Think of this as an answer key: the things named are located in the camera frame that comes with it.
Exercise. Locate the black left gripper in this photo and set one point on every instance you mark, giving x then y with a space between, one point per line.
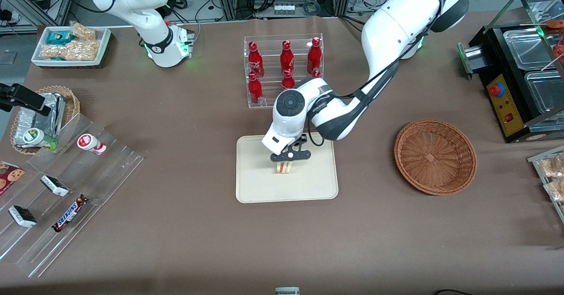
303 138

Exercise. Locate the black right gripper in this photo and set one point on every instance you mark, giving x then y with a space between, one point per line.
12 93

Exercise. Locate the layered sandwich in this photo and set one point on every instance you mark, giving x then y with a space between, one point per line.
285 167

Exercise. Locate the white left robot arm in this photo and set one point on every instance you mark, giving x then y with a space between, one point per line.
396 26

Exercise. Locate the cream rectangular plastic tray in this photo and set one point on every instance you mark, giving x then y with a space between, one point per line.
264 185

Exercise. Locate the light wicker basket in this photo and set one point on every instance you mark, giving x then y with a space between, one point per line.
72 103

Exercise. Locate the white rectangular snack tray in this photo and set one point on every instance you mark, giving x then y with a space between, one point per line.
99 53

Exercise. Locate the brown woven round basket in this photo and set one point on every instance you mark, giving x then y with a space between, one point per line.
435 156

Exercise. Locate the metal tray with fried snacks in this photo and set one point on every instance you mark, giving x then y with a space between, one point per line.
553 176

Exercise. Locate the green bottle with white lid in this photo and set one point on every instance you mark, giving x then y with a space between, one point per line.
36 137

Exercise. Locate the aluminium foil container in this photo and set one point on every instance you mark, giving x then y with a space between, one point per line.
53 114

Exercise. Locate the red cola bottle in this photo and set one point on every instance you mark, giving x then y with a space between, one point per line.
314 56
254 60
287 81
254 89
287 58
316 73

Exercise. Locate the red chocolate chip cookie box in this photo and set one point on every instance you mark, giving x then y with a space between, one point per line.
9 177

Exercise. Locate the clear bag of rice crackers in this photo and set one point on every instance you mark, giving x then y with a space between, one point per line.
83 31
70 50

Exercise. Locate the teal snack packet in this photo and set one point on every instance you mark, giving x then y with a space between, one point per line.
59 37

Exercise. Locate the clear acrylic bottle rack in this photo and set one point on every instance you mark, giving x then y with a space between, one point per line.
271 72

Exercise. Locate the red-lidded white yogurt bottle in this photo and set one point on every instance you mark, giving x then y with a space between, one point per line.
90 143

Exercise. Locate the black and white snack box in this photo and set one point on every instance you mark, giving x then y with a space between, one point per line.
55 186
22 216

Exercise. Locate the clear acrylic tiered display stand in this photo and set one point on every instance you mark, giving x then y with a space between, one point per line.
101 176

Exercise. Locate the Snickers chocolate bar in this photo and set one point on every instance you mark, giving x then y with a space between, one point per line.
70 213

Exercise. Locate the grey device at table edge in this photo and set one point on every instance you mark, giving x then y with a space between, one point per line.
287 291

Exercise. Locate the white power strip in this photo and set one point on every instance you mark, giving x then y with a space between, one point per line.
284 9

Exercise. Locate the red emergency stop button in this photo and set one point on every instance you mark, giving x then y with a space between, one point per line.
495 90

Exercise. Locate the black fryer with yellow panel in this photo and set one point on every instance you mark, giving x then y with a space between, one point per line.
506 110

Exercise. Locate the steel fryer pan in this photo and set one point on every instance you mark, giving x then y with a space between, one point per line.
546 93
526 48

